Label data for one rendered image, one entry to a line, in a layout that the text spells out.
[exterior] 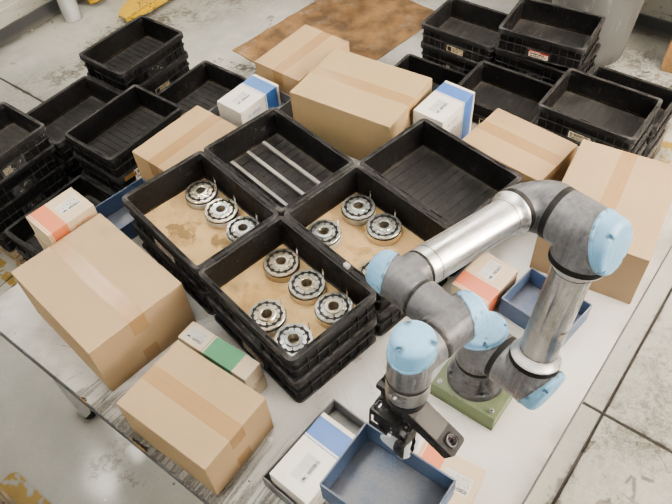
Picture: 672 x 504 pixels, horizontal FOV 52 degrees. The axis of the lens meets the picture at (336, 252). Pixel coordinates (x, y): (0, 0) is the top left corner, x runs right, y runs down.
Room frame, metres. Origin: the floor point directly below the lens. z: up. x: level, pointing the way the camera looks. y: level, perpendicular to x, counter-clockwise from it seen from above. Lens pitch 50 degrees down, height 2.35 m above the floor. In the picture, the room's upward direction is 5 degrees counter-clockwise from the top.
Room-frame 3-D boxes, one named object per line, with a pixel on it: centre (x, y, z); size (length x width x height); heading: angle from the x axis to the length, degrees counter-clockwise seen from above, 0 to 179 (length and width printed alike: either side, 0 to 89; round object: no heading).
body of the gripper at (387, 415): (0.55, -0.09, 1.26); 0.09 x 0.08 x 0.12; 48
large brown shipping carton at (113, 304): (1.20, 0.67, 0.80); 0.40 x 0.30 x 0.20; 42
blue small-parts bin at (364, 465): (0.47, -0.06, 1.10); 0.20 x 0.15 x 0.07; 49
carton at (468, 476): (0.61, -0.21, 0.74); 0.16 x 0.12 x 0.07; 56
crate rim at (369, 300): (1.11, 0.14, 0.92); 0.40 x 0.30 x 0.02; 39
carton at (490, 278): (1.18, -0.42, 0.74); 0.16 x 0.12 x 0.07; 135
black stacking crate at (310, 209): (1.29, -0.09, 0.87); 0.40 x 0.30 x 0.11; 39
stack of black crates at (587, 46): (2.70, -1.06, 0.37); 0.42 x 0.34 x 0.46; 49
